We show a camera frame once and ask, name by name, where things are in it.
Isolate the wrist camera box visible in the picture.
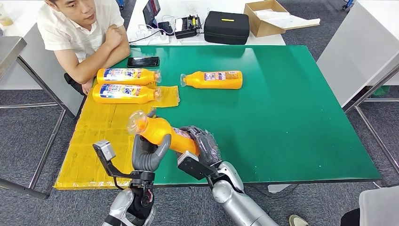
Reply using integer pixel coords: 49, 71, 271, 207
177, 151, 217, 182
92, 140, 117, 164

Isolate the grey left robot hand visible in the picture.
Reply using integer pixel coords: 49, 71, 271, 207
131, 109, 172, 172

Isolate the white paper sheet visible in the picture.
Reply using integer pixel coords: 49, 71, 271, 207
253, 9, 321, 31

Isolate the black power cable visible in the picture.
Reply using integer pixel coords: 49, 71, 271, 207
129, 29, 163, 44

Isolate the steel frame table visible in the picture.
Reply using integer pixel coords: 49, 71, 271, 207
0, 35, 68, 200

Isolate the white power strip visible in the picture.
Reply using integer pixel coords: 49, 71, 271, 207
136, 26, 170, 45

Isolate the white bracket under table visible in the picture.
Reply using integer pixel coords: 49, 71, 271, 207
267, 185, 290, 194

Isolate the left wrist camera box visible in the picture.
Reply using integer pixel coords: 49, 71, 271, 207
92, 140, 117, 164

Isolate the black zip carry case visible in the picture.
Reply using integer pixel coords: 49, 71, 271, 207
204, 11, 251, 46

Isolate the black power adapter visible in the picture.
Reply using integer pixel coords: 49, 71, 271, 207
158, 21, 175, 36

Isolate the white table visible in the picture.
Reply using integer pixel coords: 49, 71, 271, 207
0, 0, 85, 118
126, 0, 287, 47
316, 0, 399, 193

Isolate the yellow taped cardboard mat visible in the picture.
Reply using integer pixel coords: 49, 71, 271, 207
54, 79, 181, 191

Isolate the black smartphone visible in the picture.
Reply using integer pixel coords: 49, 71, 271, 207
127, 56, 160, 68

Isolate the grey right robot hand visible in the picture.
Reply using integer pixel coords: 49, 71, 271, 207
178, 125, 223, 168

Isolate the clear plastic drink cup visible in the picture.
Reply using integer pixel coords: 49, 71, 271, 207
0, 3, 15, 27

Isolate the black electronic device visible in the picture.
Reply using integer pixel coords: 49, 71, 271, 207
174, 15, 203, 40

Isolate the open cardboard box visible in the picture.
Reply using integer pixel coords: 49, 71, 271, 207
243, 0, 321, 38

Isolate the person's right hand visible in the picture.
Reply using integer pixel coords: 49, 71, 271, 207
104, 24, 124, 49

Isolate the orange detergent bottle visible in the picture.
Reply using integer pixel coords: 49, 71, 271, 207
127, 110, 202, 157
180, 70, 243, 90
92, 83, 163, 105
96, 68, 162, 86

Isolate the person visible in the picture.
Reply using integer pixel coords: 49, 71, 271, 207
37, 0, 132, 96
288, 186, 399, 226

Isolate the black tablet on stand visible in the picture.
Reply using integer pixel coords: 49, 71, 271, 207
143, 0, 161, 28

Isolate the person's left hand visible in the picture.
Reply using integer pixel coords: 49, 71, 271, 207
81, 79, 94, 96

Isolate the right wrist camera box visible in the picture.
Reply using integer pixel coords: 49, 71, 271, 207
177, 151, 217, 182

